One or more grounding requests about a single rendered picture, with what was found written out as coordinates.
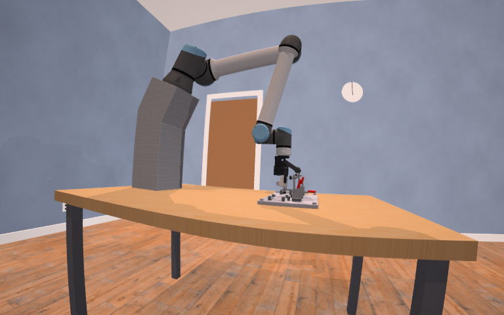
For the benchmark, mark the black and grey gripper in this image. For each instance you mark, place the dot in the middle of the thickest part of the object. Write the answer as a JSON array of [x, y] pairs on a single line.
[[281, 170]]

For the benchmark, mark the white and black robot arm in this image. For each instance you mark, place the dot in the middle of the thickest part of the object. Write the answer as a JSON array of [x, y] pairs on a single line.
[[190, 63]]

